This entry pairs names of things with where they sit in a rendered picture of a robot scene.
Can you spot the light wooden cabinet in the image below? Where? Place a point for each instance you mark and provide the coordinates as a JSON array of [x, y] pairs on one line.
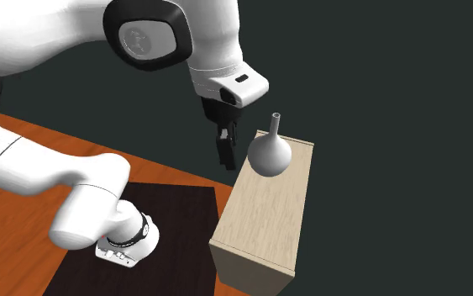
[[260, 217]]

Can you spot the grey round long-necked vase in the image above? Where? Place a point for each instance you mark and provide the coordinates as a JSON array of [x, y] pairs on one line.
[[269, 156]]

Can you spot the dark robot stand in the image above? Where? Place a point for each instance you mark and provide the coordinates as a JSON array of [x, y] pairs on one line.
[[183, 229]]

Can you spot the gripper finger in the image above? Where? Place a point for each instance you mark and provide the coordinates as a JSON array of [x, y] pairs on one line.
[[228, 152]]

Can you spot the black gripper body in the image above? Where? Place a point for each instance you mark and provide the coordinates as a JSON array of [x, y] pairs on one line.
[[219, 110]]

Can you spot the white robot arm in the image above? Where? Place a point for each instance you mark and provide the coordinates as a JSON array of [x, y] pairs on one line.
[[97, 24]]

